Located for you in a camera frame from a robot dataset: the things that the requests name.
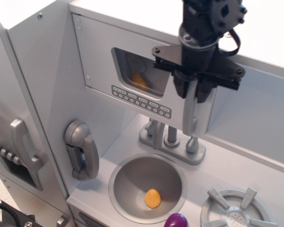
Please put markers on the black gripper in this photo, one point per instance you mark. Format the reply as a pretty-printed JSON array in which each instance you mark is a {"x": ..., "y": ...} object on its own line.
[{"x": 206, "y": 66}]

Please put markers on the white toy microwave door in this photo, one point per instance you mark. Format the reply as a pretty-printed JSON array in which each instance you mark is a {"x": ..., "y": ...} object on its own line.
[{"x": 118, "y": 65}]

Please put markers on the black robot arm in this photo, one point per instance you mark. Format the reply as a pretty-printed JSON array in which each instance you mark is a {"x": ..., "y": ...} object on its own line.
[{"x": 207, "y": 41}]

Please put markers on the yellow toy food in microwave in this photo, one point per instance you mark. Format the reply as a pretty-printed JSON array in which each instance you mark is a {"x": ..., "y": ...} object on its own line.
[{"x": 138, "y": 81}]

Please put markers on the grey toy faucet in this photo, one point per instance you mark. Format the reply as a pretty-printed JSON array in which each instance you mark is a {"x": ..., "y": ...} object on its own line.
[{"x": 170, "y": 141}]

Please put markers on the white toy kitchen cabinet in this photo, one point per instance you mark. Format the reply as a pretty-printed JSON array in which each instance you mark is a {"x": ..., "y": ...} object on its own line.
[{"x": 42, "y": 82}]

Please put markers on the grey round sink bowl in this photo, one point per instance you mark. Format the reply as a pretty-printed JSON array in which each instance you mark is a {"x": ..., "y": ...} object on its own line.
[{"x": 135, "y": 176}]

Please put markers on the yellow toy corn piece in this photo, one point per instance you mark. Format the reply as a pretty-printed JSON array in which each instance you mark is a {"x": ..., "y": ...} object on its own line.
[{"x": 152, "y": 198}]

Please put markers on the grey toy stove burner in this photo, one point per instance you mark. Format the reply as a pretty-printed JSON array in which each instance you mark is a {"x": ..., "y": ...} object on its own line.
[{"x": 234, "y": 208}]

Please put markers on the grey toy telephone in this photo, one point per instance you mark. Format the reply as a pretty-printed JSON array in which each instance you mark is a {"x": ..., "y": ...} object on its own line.
[{"x": 82, "y": 151}]

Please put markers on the purple toy eggplant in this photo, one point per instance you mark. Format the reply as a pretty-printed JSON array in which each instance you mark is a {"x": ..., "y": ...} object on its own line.
[{"x": 176, "y": 220}]

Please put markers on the grey ice dispenser panel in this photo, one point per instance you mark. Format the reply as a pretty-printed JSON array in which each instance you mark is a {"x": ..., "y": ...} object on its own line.
[{"x": 13, "y": 165}]

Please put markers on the grey fridge door handle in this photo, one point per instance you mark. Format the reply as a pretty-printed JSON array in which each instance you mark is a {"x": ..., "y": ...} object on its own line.
[{"x": 18, "y": 130}]

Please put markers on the black robot base with cable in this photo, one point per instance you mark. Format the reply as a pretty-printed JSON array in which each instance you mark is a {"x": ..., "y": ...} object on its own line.
[{"x": 11, "y": 217}]

